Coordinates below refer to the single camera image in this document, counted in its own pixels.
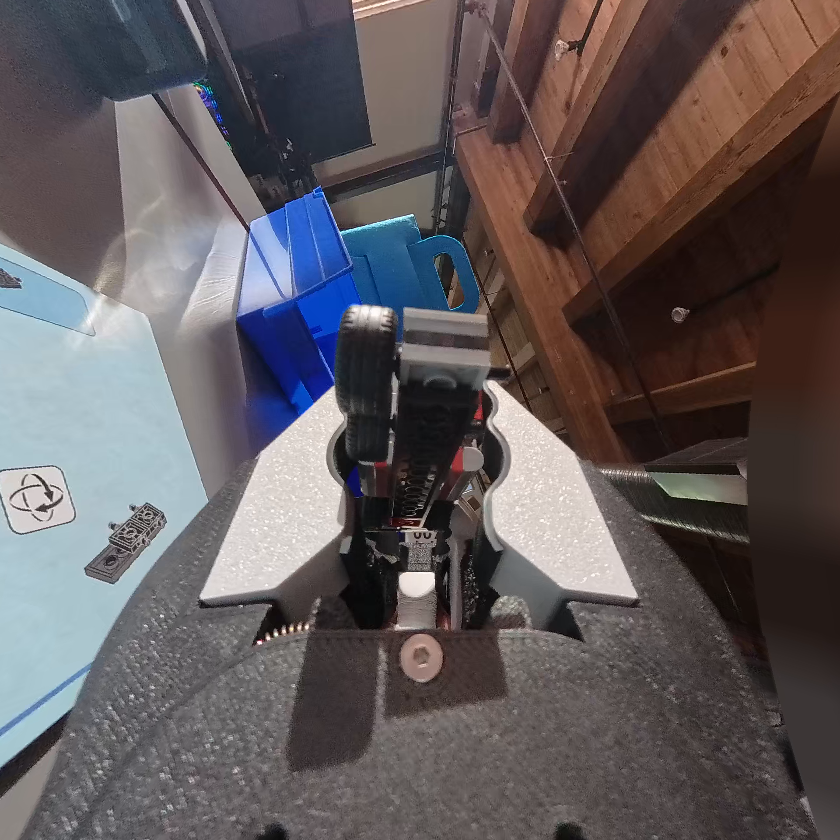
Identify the toy brick truck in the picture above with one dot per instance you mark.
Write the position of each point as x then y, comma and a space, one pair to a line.
426, 367

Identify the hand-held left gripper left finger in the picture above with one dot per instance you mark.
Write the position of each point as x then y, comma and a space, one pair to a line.
275, 518

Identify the blue felt bag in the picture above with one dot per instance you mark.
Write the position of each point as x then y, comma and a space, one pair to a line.
394, 256

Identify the silver spiral air duct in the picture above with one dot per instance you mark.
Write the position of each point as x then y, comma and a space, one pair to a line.
656, 505

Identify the grey desk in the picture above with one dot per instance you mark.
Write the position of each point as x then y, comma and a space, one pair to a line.
65, 164

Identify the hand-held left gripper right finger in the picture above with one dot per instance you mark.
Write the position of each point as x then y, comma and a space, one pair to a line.
564, 525

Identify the dark wall screen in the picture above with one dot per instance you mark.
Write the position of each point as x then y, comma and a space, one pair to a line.
295, 79

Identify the computer with coloured lights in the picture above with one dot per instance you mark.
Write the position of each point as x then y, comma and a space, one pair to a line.
213, 108

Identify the light blue instruction booklet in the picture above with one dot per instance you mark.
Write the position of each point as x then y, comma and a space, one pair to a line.
85, 426

